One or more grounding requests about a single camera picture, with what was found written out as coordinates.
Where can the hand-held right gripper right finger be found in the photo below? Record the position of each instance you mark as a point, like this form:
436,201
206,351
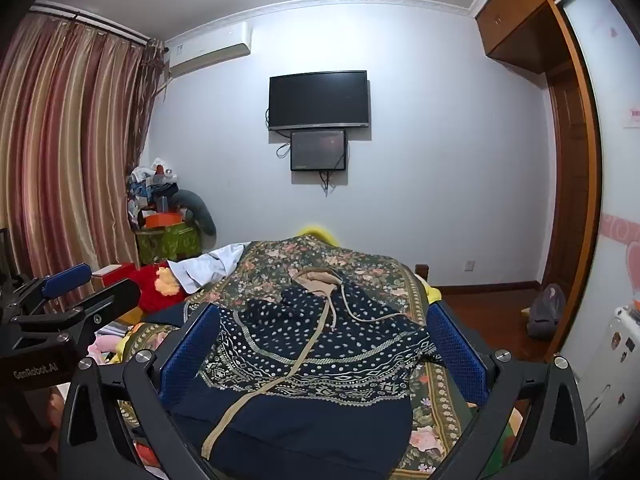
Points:
457,350

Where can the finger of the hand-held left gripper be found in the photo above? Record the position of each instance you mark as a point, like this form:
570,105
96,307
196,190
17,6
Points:
110,302
67,277

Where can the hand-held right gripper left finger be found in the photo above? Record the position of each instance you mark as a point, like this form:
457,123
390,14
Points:
192,355

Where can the navy patterned hoodie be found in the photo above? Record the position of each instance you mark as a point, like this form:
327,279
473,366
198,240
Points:
325,340

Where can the pile of clothes and boxes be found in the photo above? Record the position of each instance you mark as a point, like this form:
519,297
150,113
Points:
150,185

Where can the red box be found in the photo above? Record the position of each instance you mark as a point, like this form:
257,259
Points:
122,272

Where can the pink soft toy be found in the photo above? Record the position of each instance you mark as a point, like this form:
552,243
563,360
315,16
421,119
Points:
107,345

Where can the red plush toy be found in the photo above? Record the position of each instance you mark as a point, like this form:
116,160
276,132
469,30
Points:
150,287

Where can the yellow bed sheet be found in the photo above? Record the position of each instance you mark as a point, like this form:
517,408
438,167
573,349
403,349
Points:
430,292

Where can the green patterned box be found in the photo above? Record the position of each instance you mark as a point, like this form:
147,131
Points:
170,242

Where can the white cloth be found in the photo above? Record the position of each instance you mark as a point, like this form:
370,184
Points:
210,265

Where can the orange box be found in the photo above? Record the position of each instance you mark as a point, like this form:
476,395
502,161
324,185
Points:
162,220

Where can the grey backpack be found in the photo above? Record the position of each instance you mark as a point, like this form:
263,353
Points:
547,310

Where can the floral blanket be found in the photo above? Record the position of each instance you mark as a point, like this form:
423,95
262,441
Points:
370,270

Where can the grey bolster pillow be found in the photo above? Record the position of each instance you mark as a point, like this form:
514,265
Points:
202,215

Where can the striped red curtain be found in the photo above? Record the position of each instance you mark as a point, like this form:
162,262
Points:
65,135

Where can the yellow pillow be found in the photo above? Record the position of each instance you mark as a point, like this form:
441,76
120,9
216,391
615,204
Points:
317,232

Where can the white wardrobe door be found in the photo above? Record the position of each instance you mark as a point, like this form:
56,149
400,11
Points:
615,160

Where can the white air conditioner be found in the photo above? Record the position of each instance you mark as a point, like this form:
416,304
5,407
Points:
210,50

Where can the wooden overhead cabinet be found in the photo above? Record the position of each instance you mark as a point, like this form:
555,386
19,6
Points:
520,15

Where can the wooden bed post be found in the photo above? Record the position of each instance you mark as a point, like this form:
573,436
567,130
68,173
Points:
422,270

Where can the small black wall monitor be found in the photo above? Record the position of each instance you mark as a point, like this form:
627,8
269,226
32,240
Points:
319,150

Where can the curtain rail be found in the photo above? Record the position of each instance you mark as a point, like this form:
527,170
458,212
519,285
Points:
90,20

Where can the black wall television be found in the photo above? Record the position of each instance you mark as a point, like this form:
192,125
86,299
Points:
320,100

